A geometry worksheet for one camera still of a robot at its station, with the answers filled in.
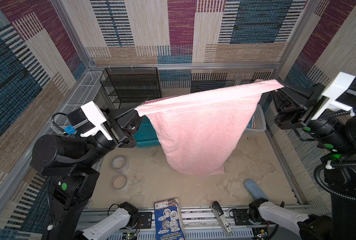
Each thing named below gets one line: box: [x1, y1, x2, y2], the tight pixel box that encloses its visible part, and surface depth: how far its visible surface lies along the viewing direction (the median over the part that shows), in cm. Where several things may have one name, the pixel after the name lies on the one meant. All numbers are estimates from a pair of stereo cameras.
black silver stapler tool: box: [211, 201, 233, 237], surface depth 73 cm
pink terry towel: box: [135, 79, 284, 177], surface depth 39 cm
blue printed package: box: [154, 198, 185, 240], surface depth 73 cm
